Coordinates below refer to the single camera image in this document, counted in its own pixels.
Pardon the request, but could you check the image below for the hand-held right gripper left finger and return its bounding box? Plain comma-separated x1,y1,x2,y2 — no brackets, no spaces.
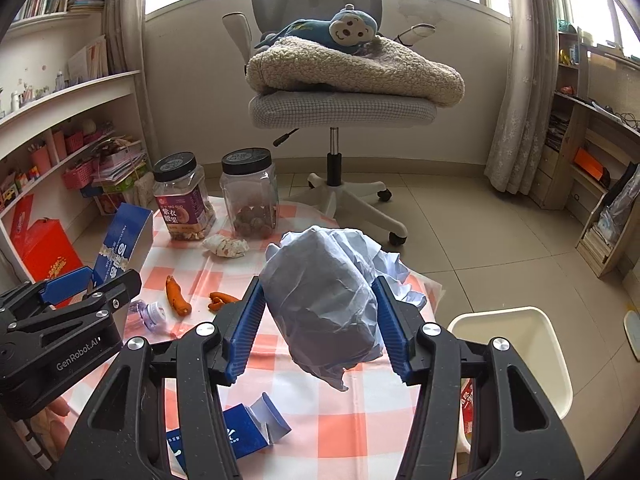
55,276,263,480

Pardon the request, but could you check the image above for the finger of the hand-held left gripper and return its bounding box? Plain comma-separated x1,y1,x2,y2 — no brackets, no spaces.
7,269,143,334
0,266,97,319

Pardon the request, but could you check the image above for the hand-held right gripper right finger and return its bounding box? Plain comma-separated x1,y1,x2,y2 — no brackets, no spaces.
371,275,586,480

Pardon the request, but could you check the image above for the blue white carton box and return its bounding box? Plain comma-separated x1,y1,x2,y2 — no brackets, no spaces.
92,203,155,286

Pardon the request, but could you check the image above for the light blue paper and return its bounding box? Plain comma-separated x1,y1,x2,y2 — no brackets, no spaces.
259,226,428,392

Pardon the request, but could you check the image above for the dark blue carton box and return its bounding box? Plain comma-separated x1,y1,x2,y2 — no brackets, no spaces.
165,392,293,478

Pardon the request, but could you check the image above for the red noodle packet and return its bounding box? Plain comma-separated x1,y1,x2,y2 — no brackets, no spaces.
459,380,476,456

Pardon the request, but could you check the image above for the white plastic bin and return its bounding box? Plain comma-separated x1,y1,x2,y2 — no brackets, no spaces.
446,306,574,456

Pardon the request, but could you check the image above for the person's left hand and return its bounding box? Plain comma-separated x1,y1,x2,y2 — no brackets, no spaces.
27,395,73,466

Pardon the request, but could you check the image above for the red gift bag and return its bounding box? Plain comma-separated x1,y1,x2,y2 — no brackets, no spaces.
22,217,85,306

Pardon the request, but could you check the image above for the clear plastic bottle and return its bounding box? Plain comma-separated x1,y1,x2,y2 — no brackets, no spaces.
127,299,168,332

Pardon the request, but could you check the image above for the small orange peel piece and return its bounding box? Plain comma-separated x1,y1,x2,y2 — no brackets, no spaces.
207,291,242,311

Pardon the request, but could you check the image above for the red paper bag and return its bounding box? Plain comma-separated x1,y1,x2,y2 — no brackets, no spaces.
10,194,37,243

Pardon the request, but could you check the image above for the crumpled white wrapper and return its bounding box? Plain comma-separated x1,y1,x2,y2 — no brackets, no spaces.
201,233,251,259

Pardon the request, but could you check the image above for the orange white checked tablecloth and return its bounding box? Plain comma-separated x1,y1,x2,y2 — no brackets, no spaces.
10,195,446,480

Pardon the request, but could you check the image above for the purple label plastic jar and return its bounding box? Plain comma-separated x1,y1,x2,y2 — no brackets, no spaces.
152,151,217,241

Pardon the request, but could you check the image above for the pink basket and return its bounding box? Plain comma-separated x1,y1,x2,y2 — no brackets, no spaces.
61,160,96,191

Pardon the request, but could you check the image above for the stack of papers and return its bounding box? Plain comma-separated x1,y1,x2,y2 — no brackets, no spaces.
92,135,151,183

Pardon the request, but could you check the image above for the clear plastic jar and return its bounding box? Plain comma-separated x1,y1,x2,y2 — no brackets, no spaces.
220,147,279,238

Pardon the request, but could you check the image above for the white bookshelf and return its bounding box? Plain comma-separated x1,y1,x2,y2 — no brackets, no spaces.
0,0,151,281

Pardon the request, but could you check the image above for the row of books in rack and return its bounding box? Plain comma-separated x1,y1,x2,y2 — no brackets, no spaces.
580,220,618,266

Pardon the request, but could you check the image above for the grey office chair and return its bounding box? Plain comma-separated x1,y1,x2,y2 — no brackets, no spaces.
222,0,466,247

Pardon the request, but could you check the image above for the pale blue slipper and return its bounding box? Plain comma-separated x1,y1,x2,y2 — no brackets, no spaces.
622,309,640,348

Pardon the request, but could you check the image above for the beige lace curtain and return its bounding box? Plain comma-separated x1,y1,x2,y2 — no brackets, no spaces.
102,0,151,171
484,0,576,196

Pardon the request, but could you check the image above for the cream fleece blanket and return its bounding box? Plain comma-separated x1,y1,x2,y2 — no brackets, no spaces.
246,35,466,108

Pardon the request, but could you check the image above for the orange box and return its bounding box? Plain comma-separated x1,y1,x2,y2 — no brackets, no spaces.
574,147,612,188

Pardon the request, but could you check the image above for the clear plastic bag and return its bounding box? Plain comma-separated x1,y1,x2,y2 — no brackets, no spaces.
597,162,640,241

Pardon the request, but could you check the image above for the wooden shelf unit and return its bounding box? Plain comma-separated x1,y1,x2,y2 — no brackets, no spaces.
530,20,640,278

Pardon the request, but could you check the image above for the row of upright books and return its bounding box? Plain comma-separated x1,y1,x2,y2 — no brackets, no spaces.
12,0,69,23

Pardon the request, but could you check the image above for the blue monkey plush toy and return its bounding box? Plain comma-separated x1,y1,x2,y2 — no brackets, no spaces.
254,4,382,56

